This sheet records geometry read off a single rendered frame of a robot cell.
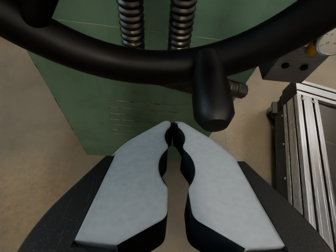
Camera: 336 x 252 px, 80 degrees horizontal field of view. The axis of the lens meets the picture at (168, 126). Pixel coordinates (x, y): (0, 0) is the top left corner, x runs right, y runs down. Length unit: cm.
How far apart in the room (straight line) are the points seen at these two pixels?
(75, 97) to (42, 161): 44
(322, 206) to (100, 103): 70
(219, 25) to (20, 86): 98
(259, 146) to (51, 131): 92
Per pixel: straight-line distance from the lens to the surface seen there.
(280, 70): 42
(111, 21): 37
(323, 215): 78
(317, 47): 37
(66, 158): 90
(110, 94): 50
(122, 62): 16
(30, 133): 100
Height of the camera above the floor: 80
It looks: 59 degrees down
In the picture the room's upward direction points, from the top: 15 degrees clockwise
